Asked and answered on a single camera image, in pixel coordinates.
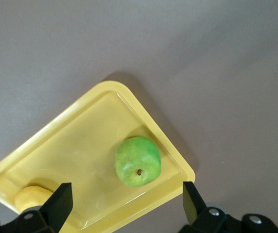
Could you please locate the yellow plastic tray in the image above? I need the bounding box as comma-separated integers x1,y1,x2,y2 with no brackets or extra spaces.
0,81,195,233

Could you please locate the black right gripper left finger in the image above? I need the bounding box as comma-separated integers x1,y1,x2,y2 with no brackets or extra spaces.
16,182,74,233

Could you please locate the green apple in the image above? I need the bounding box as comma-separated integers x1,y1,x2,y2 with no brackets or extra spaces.
115,136,162,188

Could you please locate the yellow potato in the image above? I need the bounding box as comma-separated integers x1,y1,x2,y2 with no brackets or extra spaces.
14,185,54,212

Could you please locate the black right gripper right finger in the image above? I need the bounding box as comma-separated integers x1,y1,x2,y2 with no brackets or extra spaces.
181,181,227,233

